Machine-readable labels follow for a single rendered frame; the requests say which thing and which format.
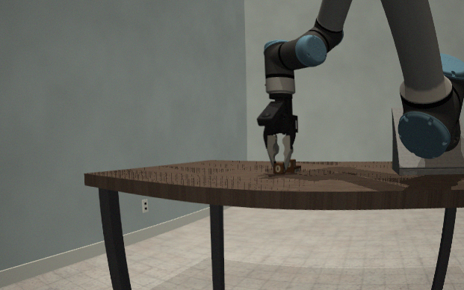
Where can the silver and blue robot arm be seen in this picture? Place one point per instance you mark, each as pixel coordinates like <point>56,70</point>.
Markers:
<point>431,108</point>

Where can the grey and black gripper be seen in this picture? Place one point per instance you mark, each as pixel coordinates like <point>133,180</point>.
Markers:
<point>285,124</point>

